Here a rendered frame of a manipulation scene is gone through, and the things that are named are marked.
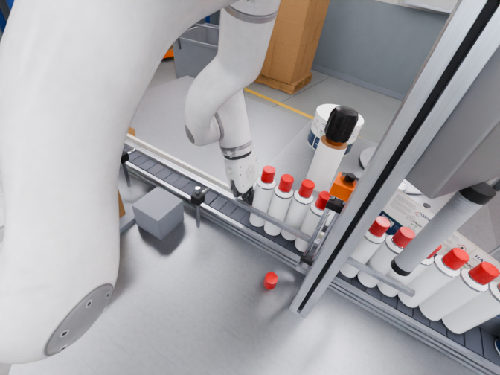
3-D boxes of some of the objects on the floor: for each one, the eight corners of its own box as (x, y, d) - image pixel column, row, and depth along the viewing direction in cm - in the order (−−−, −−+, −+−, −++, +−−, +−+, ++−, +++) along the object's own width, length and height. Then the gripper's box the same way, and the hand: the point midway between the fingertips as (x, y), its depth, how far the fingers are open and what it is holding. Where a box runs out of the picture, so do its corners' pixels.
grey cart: (204, 88, 359) (206, 6, 294) (247, 100, 350) (257, 17, 285) (172, 114, 294) (164, 16, 230) (222, 129, 285) (229, 30, 221)
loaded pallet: (310, 81, 438) (341, -23, 344) (291, 95, 381) (321, -25, 288) (251, 62, 474) (263, -38, 381) (225, 71, 418) (232, -42, 325)
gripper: (239, 136, 74) (251, 188, 84) (208, 160, 64) (225, 216, 74) (263, 138, 70) (271, 192, 80) (233, 163, 60) (246, 222, 70)
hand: (248, 199), depth 76 cm, fingers closed, pressing on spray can
